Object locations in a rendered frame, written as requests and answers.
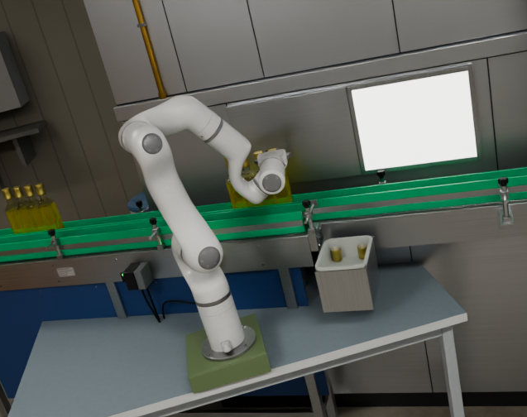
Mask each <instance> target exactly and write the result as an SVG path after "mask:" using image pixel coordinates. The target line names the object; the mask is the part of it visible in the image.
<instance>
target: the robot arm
mask: <svg viewBox="0 0 527 417"><path fill-rule="evenodd" d="M184 130H189V131H190V132H192V133H193V134H194V135H195V136H197V137H198V138H199V139H201V140H202V141H204V142H205V143H206V144H208V145H209V146H211V147H212V148H213V149H214V150H215V151H217V152H218V153H220V154H221V155H223V156H224V157H226V158H227V160H228V175H229V179H230V182H231V184H232V187H233V188H234V189H235V190H236V191H237V192H238V193H239V194H240V195H241V196H242V197H243V198H245V199H246V200H248V201H249V202H250V203H252V204H260V203H261V202H262V201H263V200H264V199H266V198H267V197H268V196H269V195H270V194H278V193H279V192H281V190H283V188H284V187H285V168H286V166H287V159H288V158H290V157H291V152H287V153H285V150H284V149H279V147H277V148H276V150H275V151H268V150H266V152H264V153H261V154H259V155H258V156H257V159H256V160H254V163H255V164H256V165H258V166H259V169H260V170H259V172H258V173H257V174H256V176H255V177H254V178H253V179H252V180H251V181H246V180H244V179H243V178H242V175H241V173H242V167H243V164H244V162H245V160H246V158H247V157H248V155H249V153H250V151H251V148H252V145H251V143H250V142H249V141H248V140H247V139H246V138H245V137H244V136H243V135H242V134H241V133H240V132H238V131H237V130H236V129H234V128H233V127H232V126H230V125H229V124H228V123H227V122H225V121H224V120H223V119H222V118H220V117H219V115H217V114H216V113H214V112H213V111H212V110H211V109H209V108H208V107H207V106H205V105H204V104H203V103H201V102H200V101H199V100H198V99H196V98H194V97H192V96H189V95H178V96H176V97H173V98H171V99H169V100H167V101H165V102H163V103H162V104H160V105H158V106H155V107H153V108H150V109H148V110H146V111H144V112H142V113H139V114H137V115H136V116H134V117H132V118H131V119H129V120H128V121H127V122H125V123H124V124H123V125H122V127H121V128H120V130H119V133H118V140H119V142H120V145H121V146H122V148H123V149H124V150H125V151H127V152H129V153H131V154H133V155H134V156H135V157H136V159H137V161H138V163H139V165H140V167H141V171H142V174H143V176H144V180H145V182H146V186H147V188H148V190H149V192H150V194H151V197H152V198H153V200H154V202H155V203H156V206H157V208H158V209H159V210H160V213H161V214H162V216H163V218H164V220H165V221H166V223H167V224H168V226H169V227H170V230H171V231H172V232H173V237H172V239H171V248H172V252H173V255H174V257H175V260H176V262H177V264H178V266H179V268H180V270H181V272H182V274H183V276H184V278H185V280H186V281H187V283H188V285H189V288H190V289H191V291H192V294H193V297H194V301H195V303H196V305H197V308H198V311H199V315H200V318H201V320H202V322H203V325H204V329H205V332H206V334H207V338H206V339H205V340H204V342H203V344H202V346H201V353H202V354H203V356H204V357H205V358H206V359H208V360H209V361H214V362H223V361H227V360H231V359H233V358H236V357H239V356H241V355H242V354H244V353H245V352H247V351H248V350H249V349H250V348H251V347H252V346H253V344H254V343H255V341H256V334H255V331H254V330H253V329H252V328H250V327H248V326H246V325H242V324H241V321H240V319H239V316H238V313H237V309H236V305H235V303H234V300H233V297H232V293H231V291H230V287H229V284H228V281H227V279H226V276H225V275H224V273H223V271H222V269H221V268H220V266H219V265H220V264H221V262H222V259H223V249H222V246H221V243H220V242H219V240H218V239H217V237H216V236H215V234H214V233H213V231H212V230H211V228H210V227H209V225H208V224H207V223H206V222H205V220H204V218H203V217H202V216H201V214H200V213H199V211H198V210H197V209H196V208H195V206H194V204H193V202H192V201H191V199H190V197H189V196H188V194H187V192H186V190H185V188H184V186H183V184H182V182H181V180H180V178H179V175H178V173H177V170H176V168H175V163H174V158H173V154H172V151H171V149H170V145H169V143H168V141H167V140H166V137H169V136H172V135H174V134H176V133H178V132H182V131H184Z"/></svg>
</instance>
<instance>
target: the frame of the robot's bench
mask: <svg viewBox="0 0 527 417"><path fill-rule="evenodd" d="M436 337H439V341H440V347H441V353H442V359H443V369H444V375H445V381H446V387H447V393H448V403H449V409H450V415H451V417H465V415H464V409H463V402H462V392H461V386H460V379H459V373H458V362H457V355H456V349H455V343H454V336H453V326H452V325H451V326H448V327H445V328H440V329H437V330H434V331H431V332H428V333H423V334H420V335H417V336H414V337H411V338H406V339H403V340H400V341H397V342H393V343H389V344H386V345H383V346H379V347H374V348H372V349H369V350H366V351H363V352H358V353H354V354H352V355H348V356H345V357H340V358H338V359H334V360H332V361H328V362H324V363H320V364H318V365H314V366H311V367H306V368H303V369H300V370H298V371H293V372H289V373H286V374H283V375H280V376H275V377H272V378H269V379H266V380H263V381H258V382H255V383H252V384H249V385H246V386H241V387H238V388H235V389H232V390H229V391H224V392H221V393H217V394H215V395H210V396H207V397H204V398H201V399H197V400H192V401H190V402H187V403H184V404H181V405H176V406H172V407H170V408H166V409H163V410H158V411H156V412H152V413H150V414H146V415H142V416H138V417H165V416H168V415H173V414H176V413H179V412H182V411H185V410H190V409H193V408H196V407H199V406H202V405H207V404H210V403H213V402H216V401H219V400H224V399H227V398H230V397H234V396H236V395H241V394H244V393H247V392H250V391H255V390H258V389H261V388H264V387H268V386H273V385H275V384H278V383H281V382H284V381H289V380H293V379H295V378H298V377H302V376H307V375H309V374H313V373H315V372H318V371H323V370H327V369H329V368H333V367H337V366H341V365H343V364H347V363H349V362H355V361H357V360H361V359H363V358H367V357H372V356H375V355H377V354H381V353H383V352H389V351H392V350H395V349H397V348H402V347H406V346H409V345H412V344H415V343H420V342H423V341H426V340H429V339H432V338H436Z"/></svg>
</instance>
